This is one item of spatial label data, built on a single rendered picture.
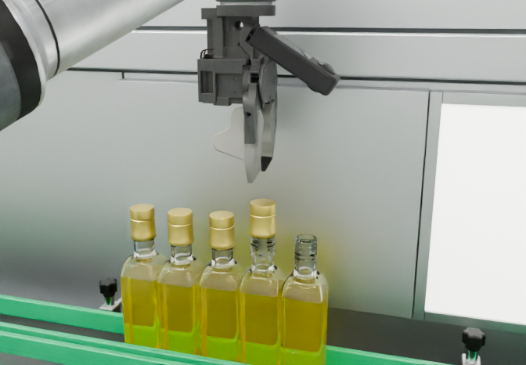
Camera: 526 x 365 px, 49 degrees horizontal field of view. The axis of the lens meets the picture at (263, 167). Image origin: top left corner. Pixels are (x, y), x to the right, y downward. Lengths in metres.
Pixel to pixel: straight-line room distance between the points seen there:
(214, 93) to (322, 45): 0.20
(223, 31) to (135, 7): 0.34
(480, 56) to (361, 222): 0.28
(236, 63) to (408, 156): 0.29
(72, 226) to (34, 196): 0.09
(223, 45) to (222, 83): 0.05
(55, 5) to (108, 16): 0.04
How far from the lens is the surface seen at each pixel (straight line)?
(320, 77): 0.68
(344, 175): 0.84
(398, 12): 0.83
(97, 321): 0.98
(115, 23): 0.37
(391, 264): 0.88
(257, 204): 0.74
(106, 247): 1.06
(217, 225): 0.76
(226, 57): 0.71
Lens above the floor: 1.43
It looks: 15 degrees down
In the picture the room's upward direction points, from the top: straight up
